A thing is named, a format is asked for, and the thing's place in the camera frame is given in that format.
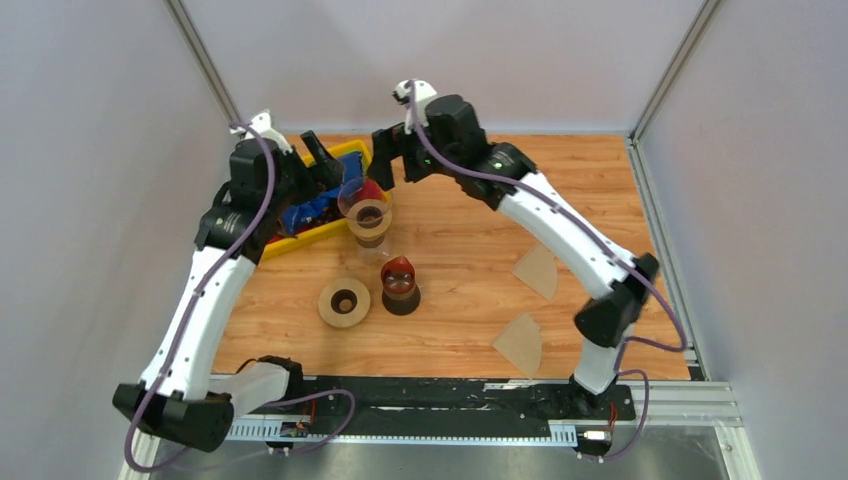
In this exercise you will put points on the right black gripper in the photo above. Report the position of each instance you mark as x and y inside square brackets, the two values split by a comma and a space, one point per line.
[391, 142]

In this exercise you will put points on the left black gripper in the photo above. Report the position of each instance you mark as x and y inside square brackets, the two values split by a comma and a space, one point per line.
[318, 178]

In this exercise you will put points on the brown paper filter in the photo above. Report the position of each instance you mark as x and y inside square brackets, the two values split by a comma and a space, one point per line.
[520, 343]
[537, 269]

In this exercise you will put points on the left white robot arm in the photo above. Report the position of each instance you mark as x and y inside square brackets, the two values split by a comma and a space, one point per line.
[175, 398]

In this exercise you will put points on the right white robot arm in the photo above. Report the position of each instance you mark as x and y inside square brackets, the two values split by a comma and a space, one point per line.
[617, 282]

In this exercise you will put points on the brown glass dripper on base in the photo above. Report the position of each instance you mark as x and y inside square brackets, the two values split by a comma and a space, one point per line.
[400, 292]

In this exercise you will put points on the blue chips bag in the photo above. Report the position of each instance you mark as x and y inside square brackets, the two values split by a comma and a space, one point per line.
[323, 209]

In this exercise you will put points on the red tomato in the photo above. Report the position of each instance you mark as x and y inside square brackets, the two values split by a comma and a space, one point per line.
[369, 190]

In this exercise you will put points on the yellow plastic basket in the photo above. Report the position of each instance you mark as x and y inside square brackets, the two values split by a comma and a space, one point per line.
[281, 244]

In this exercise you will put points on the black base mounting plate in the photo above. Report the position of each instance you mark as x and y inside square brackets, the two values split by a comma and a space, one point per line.
[436, 410]

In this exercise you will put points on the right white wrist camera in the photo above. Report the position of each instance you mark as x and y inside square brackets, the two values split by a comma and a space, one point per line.
[414, 91]

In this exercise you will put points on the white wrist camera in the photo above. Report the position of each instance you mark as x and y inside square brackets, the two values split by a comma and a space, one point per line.
[263, 123]
[414, 91]

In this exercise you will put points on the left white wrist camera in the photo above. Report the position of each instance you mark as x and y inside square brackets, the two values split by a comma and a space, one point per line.
[263, 123]

